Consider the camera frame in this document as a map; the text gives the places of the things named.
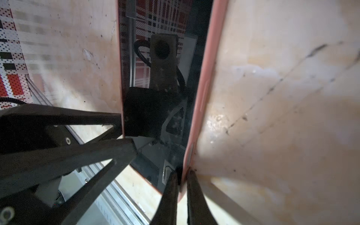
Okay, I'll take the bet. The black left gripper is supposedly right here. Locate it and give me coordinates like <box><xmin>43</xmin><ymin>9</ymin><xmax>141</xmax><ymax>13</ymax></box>
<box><xmin>1</xmin><ymin>139</ymin><xmax>137</xmax><ymax>225</ymax></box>

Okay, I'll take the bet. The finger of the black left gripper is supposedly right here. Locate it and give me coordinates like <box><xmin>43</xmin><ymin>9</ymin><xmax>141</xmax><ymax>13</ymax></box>
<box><xmin>1</xmin><ymin>104</ymin><xmax>122</xmax><ymax>155</ymax></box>

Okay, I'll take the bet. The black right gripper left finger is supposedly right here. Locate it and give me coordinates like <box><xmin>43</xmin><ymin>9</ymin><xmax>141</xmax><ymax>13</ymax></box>
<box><xmin>150</xmin><ymin>172</ymin><xmax>179</xmax><ymax>225</ymax></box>

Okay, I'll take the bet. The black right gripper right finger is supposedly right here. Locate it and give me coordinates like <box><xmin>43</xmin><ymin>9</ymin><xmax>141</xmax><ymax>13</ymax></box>
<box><xmin>187</xmin><ymin>170</ymin><xmax>218</xmax><ymax>225</ymax></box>

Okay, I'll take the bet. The pink phone case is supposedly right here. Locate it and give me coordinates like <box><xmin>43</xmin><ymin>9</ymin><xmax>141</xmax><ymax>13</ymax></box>
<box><xmin>115</xmin><ymin>0</ymin><xmax>230</xmax><ymax>203</ymax></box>

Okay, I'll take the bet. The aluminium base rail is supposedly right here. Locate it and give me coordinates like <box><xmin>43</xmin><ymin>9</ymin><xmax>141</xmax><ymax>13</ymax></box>
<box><xmin>25</xmin><ymin>74</ymin><xmax>151</xmax><ymax>225</ymax></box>

